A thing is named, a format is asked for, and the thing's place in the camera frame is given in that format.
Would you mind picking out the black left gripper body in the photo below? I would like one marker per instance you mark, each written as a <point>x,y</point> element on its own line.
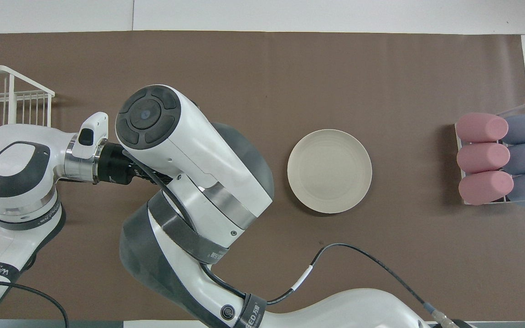
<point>113,166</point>

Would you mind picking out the cream round plate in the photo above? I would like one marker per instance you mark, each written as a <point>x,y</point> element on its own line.
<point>330,171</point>

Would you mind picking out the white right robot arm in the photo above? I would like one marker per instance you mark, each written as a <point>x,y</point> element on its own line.
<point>208,155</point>

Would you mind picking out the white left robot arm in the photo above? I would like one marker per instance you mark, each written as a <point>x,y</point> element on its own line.
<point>16,182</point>

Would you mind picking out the brown table mat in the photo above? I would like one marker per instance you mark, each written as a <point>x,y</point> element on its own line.
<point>381,68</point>

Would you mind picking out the pink plastic cup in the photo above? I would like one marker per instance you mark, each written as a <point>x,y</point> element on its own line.
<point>486,187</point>
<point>481,127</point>
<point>482,158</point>

